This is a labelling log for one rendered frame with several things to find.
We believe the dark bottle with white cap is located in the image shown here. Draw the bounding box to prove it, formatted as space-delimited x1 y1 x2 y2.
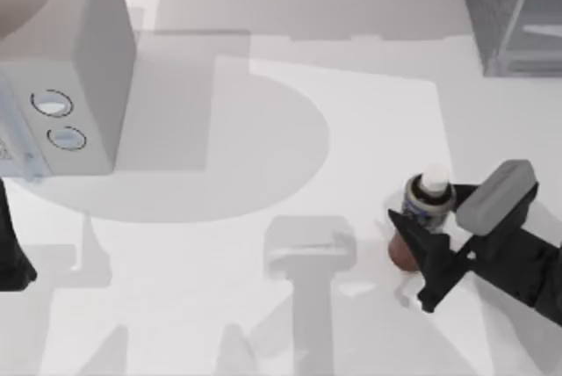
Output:
387 163 457 273

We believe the pale grey rounded box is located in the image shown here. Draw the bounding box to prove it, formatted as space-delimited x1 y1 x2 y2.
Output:
456 159 539 237

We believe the pale microwave oven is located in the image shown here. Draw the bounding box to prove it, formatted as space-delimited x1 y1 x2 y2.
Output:
0 0 138 182

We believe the small microwave knob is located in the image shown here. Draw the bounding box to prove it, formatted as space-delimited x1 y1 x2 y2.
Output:
46 125 88 152

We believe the large microwave knob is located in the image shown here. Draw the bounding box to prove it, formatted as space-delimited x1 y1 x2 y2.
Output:
30 89 75 119

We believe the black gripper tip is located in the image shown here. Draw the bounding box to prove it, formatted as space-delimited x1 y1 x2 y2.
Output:
0 177 39 293

